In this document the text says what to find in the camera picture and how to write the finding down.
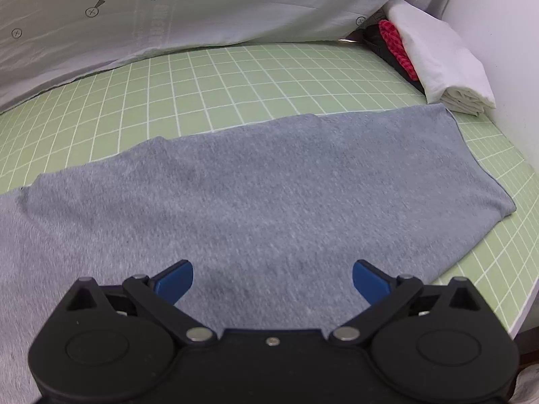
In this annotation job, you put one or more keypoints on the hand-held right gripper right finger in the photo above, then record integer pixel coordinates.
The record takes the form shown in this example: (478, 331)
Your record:
(370, 282)

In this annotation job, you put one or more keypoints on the folded white cloth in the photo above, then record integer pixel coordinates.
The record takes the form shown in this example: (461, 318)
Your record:
(446, 63)

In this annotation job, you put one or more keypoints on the red striped cloth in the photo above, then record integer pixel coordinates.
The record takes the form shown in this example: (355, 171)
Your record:
(398, 48)

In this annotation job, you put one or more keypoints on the black cloth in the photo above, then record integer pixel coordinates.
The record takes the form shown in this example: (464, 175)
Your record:
(379, 46)

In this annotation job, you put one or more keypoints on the grey garment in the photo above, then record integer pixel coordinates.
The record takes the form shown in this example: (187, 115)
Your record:
(273, 193)

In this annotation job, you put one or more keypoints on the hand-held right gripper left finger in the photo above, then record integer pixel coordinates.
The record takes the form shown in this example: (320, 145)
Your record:
(174, 281)

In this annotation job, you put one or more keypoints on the green grid mat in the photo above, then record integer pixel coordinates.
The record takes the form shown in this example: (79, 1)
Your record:
(252, 84)

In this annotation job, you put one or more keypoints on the grey carrot print sheet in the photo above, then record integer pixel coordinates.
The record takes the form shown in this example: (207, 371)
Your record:
(231, 4)

